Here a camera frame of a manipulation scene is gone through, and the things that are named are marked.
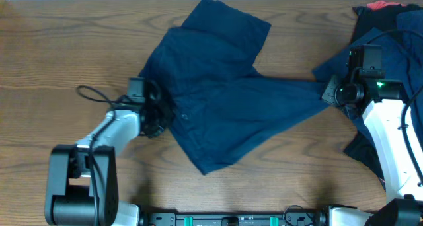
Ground dark blue shorts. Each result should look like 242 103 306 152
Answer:
140 0 326 174

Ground red garment in pile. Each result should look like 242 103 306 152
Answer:
367 1 406 11

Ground blue garment at right edge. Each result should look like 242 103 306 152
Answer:
397 10 422 93

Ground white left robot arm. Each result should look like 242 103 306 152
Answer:
44 96 174 225

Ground black garment in pile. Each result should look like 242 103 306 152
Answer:
350 4 422 43

